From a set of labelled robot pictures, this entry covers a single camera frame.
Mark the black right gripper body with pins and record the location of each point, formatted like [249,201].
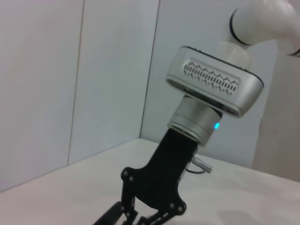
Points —
[164,178]

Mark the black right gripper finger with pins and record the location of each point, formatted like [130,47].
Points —
[157,218]
[128,204]

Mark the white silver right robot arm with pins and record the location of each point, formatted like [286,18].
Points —
[257,23]

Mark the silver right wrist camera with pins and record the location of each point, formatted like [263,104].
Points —
[211,79]

